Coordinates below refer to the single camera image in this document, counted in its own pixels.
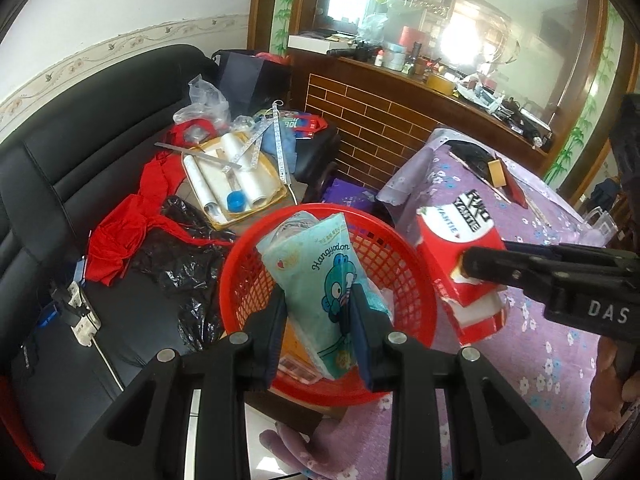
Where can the white power strip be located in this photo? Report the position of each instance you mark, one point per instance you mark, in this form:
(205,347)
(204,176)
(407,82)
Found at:
(80,310)

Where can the red pouch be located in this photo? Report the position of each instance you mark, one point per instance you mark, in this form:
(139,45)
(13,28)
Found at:
(515,187)

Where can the black leather sofa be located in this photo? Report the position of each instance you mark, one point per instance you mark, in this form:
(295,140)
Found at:
(75,160)

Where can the teal cartoon tissue packet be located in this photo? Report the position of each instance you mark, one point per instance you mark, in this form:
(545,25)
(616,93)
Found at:
(315,285)

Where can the black plastic bag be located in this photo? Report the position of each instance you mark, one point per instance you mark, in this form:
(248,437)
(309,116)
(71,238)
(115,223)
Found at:
(472,152)

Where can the red cloth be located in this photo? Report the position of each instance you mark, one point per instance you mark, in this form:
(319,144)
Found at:
(135,230)

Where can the crumpled white tissue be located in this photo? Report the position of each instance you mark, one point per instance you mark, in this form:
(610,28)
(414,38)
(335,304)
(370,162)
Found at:
(380,295)

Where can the red and white cigarette pack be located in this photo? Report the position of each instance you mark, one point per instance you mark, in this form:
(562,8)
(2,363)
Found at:
(450,240)

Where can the red plastic mesh basket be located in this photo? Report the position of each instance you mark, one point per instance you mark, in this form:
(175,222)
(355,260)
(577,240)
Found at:
(400,280)

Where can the wide brown tape roll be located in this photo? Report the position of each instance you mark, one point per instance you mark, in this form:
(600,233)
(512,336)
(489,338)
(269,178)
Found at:
(441,82)

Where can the purple packet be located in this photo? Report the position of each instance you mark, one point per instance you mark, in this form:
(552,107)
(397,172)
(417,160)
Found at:
(350,192)

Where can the person's right hand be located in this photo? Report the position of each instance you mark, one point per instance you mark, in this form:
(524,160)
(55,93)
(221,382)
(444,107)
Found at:
(607,390)

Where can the blue cloth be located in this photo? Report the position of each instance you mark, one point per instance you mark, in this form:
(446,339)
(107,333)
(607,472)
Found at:
(280,145)

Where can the red printed shopping bag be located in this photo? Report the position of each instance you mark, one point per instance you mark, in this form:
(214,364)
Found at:
(305,125)

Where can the wooden brick-pattern counter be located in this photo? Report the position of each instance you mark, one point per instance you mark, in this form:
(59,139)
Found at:
(380,115)

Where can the clear plastic bag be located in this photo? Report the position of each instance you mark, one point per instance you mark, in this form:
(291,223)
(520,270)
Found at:
(205,100)

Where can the metal ruler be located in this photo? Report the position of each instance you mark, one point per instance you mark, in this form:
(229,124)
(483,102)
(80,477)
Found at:
(190,152)

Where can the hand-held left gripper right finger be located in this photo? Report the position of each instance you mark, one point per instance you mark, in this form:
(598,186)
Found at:
(359,330)

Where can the yellow tray with white rolls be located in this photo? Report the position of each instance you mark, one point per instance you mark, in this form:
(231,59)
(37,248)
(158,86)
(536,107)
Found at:
(235,175)

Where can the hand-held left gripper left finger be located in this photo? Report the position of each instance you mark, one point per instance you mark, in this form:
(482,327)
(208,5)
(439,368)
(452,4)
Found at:
(272,325)

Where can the black paper bag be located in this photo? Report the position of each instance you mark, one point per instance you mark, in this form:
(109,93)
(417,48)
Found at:
(250,77)

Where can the blue bottle cap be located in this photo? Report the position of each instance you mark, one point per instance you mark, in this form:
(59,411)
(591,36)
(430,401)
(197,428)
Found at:
(236,201)

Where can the white measuring tape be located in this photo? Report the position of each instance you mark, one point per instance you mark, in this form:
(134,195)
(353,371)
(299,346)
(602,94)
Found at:
(277,135)

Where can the crumpled black plastic sheet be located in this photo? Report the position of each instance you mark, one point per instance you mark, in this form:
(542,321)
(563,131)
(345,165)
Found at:
(185,270)

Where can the flat white box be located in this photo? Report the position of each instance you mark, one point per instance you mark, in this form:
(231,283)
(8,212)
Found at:
(320,40)

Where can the yellow tape roll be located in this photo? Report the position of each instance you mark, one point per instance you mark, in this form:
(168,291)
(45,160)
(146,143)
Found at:
(496,172)

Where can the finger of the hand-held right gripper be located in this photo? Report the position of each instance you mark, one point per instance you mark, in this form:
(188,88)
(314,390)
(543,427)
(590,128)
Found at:
(555,251)
(505,267)

